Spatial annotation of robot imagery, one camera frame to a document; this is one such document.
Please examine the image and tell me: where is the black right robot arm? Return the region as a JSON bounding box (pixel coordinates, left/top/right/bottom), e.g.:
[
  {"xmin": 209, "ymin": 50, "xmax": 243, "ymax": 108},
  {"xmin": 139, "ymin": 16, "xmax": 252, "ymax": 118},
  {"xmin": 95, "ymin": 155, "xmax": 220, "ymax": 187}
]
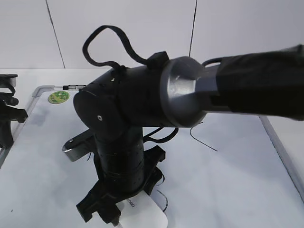
[{"xmin": 73, "ymin": 44, "xmax": 304, "ymax": 225}]

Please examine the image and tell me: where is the white rectangular board eraser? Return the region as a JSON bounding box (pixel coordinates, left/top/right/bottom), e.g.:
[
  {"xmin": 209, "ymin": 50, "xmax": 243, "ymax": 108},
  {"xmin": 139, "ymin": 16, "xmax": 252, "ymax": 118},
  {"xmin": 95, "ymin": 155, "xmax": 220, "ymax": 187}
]
[{"xmin": 116, "ymin": 191, "xmax": 168, "ymax": 228}]

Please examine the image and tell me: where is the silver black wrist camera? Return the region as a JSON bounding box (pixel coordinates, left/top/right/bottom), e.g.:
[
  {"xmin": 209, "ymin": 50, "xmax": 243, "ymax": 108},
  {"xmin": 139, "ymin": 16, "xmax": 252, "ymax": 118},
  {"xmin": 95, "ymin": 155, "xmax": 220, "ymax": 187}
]
[{"xmin": 62, "ymin": 129, "xmax": 96, "ymax": 162}]

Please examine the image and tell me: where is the white board with grey frame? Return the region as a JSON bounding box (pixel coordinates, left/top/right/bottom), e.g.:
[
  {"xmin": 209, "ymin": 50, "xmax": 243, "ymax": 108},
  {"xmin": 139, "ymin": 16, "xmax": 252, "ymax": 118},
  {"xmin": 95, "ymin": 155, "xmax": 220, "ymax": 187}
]
[{"xmin": 0, "ymin": 92, "xmax": 304, "ymax": 228}]

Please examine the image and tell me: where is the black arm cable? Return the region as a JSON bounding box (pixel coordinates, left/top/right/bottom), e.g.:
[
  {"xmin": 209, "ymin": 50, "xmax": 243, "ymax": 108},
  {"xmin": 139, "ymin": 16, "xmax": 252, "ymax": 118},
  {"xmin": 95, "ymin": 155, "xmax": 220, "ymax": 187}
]
[{"xmin": 82, "ymin": 25, "xmax": 152, "ymax": 72}]

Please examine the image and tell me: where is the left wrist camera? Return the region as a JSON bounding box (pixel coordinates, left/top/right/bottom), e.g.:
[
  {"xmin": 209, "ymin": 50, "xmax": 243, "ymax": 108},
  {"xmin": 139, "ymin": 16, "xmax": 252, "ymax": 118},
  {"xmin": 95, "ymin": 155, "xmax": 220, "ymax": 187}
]
[{"xmin": 0, "ymin": 74, "xmax": 18, "ymax": 88}]

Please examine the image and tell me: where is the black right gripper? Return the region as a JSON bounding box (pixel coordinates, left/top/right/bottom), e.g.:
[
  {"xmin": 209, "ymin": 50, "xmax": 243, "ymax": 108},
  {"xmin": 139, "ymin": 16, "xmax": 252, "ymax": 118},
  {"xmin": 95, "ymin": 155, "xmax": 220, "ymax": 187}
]
[{"xmin": 76, "ymin": 146, "xmax": 165, "ymax": 225}]

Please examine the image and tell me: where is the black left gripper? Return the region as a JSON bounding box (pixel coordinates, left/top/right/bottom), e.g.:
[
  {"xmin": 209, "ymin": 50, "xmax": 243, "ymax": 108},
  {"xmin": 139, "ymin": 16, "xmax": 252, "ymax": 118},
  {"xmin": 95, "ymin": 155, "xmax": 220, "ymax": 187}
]
[{"xmin": 0, "ymin": 89, "xmax": 28, "ymax": 149}]

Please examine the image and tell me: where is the round green magnet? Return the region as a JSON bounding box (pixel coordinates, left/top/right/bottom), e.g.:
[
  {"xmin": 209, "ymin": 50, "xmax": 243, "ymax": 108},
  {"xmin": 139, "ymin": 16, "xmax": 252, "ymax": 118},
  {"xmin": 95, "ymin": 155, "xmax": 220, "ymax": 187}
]
[{"xmin": 47, "ymin": 91, "xmax": 70, "ymax": 105}]

